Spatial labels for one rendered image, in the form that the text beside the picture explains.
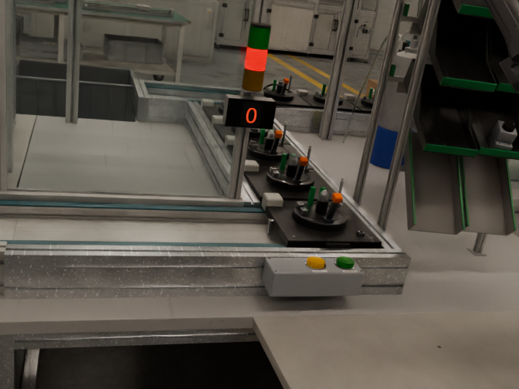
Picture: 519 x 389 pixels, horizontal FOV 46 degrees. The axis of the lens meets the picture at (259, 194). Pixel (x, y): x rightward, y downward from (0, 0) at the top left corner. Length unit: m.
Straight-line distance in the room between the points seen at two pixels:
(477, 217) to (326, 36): 9.49
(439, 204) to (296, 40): 9.33
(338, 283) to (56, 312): 0.59
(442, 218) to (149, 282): 0.75
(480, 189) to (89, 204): 1.01
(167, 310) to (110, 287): 0.13
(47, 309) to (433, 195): 0.96
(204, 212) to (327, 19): 9.56
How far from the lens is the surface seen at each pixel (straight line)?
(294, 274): 1.30
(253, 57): 1.48
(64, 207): 1.53
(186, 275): 1.33
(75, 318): 1.27
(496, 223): 1.70
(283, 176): 1.75
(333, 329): 1.34
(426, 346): 1.37
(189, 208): 1.57
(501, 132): 1.60
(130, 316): 1.28
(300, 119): 2.73
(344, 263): 1.36
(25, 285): 1.32
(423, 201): 1.61
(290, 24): 10.75
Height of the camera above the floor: 1.57
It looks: 21 degrees down
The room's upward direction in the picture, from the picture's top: 9 degrees clockwise
